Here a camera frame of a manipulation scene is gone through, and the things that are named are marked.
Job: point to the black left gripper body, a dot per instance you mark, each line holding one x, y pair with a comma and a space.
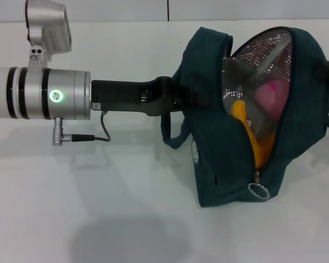
120, 94

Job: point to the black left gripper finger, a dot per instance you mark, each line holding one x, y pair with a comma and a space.
194, 97

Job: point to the yellow banana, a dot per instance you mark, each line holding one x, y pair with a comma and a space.
260, 153

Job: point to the pink toy peach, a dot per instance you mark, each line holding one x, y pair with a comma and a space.
271, 96

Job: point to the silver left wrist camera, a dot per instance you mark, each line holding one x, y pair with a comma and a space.
49, 27

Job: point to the dark teal insulated lunch bag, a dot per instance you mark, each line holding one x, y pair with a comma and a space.
227, 170

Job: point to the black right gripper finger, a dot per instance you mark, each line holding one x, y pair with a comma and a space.
327, 71

